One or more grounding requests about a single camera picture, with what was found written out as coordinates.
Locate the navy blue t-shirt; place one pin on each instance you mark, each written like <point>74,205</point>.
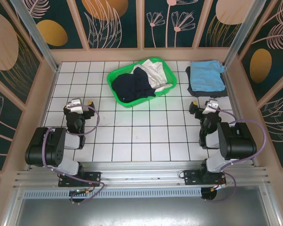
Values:
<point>132,87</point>

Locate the green plastic basket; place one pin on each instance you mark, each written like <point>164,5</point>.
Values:
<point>122,69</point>

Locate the white t-shirt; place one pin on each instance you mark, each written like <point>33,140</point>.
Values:
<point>155,73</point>

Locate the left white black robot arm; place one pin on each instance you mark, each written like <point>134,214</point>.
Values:
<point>37,146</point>

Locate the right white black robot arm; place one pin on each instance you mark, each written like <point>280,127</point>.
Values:
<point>238,143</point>

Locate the dark grey folded t-shirt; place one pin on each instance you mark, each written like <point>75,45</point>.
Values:
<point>207,94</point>

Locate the light blue folded t-shirt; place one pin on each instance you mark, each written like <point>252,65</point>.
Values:
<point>206,75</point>

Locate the grey metal sheet panel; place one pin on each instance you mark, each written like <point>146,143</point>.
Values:
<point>141,212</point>

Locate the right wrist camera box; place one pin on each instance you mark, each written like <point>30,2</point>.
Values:
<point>211,104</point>

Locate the aluminium frame post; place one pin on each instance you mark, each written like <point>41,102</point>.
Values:
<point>37,40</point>
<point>240,30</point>

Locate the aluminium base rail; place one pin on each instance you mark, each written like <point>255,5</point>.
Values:
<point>141,174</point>

